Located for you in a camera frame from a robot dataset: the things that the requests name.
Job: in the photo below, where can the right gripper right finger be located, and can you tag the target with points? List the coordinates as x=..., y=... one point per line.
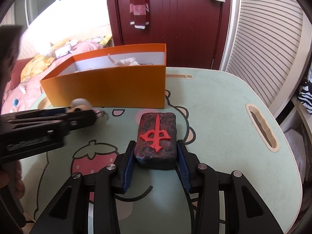
x=245, y=210

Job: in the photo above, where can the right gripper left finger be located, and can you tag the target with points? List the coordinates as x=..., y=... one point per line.
x=67, y=212

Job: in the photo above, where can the brown box red symbol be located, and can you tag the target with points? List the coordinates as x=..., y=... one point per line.
x=156, y=146

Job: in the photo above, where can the person left hand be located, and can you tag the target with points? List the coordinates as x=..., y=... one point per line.
x=15, y=177

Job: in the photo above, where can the pink bed quilt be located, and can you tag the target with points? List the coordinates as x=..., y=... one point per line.
x=20, y=96

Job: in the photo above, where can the white-haired doll figure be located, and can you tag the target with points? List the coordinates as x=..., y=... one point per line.
x=80, y=103

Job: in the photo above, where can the yellow pillow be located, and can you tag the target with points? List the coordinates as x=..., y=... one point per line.
x=41, y=61

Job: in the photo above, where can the smartphone on bed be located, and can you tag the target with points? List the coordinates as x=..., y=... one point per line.
x=63, y=51

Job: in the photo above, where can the orange cardboard box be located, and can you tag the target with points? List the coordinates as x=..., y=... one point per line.
x=92, y=76

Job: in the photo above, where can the crumpled white tissue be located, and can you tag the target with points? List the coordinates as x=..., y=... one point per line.
x=124, y=62

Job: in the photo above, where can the zebra pattern bag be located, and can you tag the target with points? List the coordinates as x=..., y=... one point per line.
x=305, y=96

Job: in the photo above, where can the white louvered closet door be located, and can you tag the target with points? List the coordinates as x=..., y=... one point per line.
x=268, y=45

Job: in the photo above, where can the red striped scarf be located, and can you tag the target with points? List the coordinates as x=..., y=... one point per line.
x=139, y=13

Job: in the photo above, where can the dark red wooden door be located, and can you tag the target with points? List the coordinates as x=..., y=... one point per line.
x=194, y=31

